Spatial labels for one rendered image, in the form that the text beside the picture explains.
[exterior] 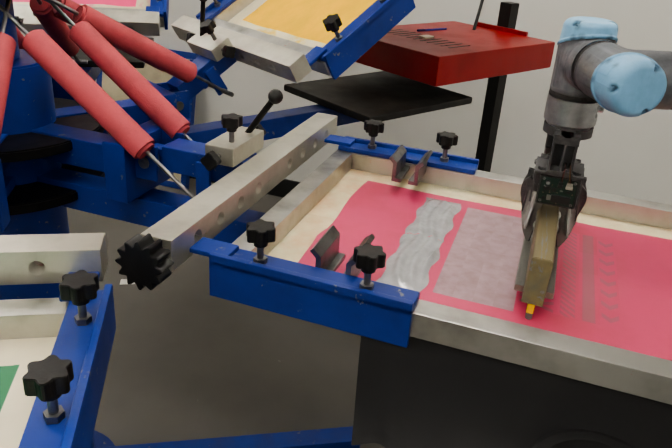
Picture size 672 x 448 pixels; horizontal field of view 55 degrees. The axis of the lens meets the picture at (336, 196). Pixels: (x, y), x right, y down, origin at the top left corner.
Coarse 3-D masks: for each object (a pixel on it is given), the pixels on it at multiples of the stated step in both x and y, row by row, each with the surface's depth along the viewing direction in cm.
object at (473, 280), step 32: (352, 224) 116; (448, 256) 107; (480, 256) 108; (448, 288) 98; (480, 288) 99; (512, 288) 99; (640, 288) 102; (512, 320) 91; (544, 320) 92; (576, 320) 92; (640, 320) 93; (640, 352) 86
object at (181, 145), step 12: (168, 144) 123; (180, 144) 123; (192, 144) 123; (204, 144) 124; (168, 156) 122; (180, 156) 121; (192, 156) 120; (252, 156) 120; (168, 168) 123; (180, 168) 122; (192, 168) 121; (216, 168) 119; (228, 168) 118; (216, 180) 120
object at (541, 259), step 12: (540, 216) 101; (552, 216) 101; (540, 228) 96; (552, 228) 97; (540, 240) 93; (552, 240) 93; (540, 252) 89; (552, 252) 90; (528, 264) 96; (540, 264) 88; (552, 264) 88; (528, 276) 89; (540, 276) 89; (528, 288) 90; (540, 288) 89; (528, 300) 91; (540, 300) 90
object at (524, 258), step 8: (560, 216) 117; (528, 248) 104; (520, 256) 102; (528, 256) 102; (520, 264) 99; (520, 272) 97; (552, 272) 98; (520, 280) 95; (552, 280) 96; (520, 288) 94; (552, 288) 93; (552, 296) 92
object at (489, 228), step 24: (360, 192) 130; (384, 192) 130; (408, 192) 131; (360, 216) 119; (384, 216) 120; (408, 216) 121; (456, 216) 122; (480, 216) 123; (504, 216) 123; (456, 240) 113; (480, 240) 114; (504, 240) 114; (624, 240) 117; (648, 240) 118; (624, 264) 109; (648, 264) 109
